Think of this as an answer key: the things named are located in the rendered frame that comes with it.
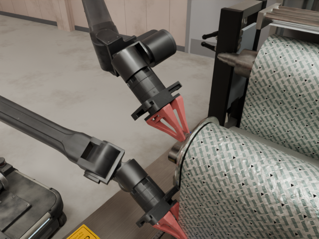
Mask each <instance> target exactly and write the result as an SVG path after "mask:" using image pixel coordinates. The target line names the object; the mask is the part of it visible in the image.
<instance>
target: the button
mask: <svg viewBox="0 0 319 239"><path fill-rule="evenodd" d="M67 239H100V238H99V237H98V236H97V235H96V234H94V233H93V232H92V231H91V230H90V229H89V228H88V227H86V226H85V225H84V224H83V225H82V226H81V227H80V228H78V229H77V230H76V231H75V232H74V233H73V234H71V235H70V236H69V237H68V238H67Z"/></svg>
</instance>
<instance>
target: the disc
mask: <svg viewBox="0 0 319 239"><path fill-rule="evenodd" d="M209 123H215V124H218V125H219V121H218V119H217V118H216V117H214V116H209V117H207V118H205V119H203V120H202V121H201V122H199V123H198V124H197V126H196V127H195V128H194V129H193V130H192V132H191V133H190V135H189V137H188V138H187V140H186V142H185V144H184V146H183V148H182V150H181V152H180V154H179V157H178V161H177V165H176V169H175V182H176V185H177V186H178V187H179V188H180V185H181V171H182V166H183V162H184V159H185V156H186V154H187V151H188V149H189V147H190V145H191V143H192V142H193V140H194V138H195V137H196V135H197V134H198V133H199V132H200V130H201V129H202V128H203V127H204V126H206V125H207V124H209Z"/></svg>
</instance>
